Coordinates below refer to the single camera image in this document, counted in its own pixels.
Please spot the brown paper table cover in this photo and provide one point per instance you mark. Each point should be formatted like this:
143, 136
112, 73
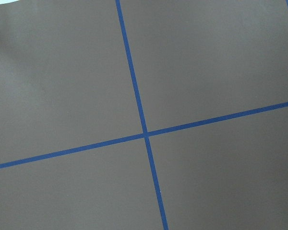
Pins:
144, 115

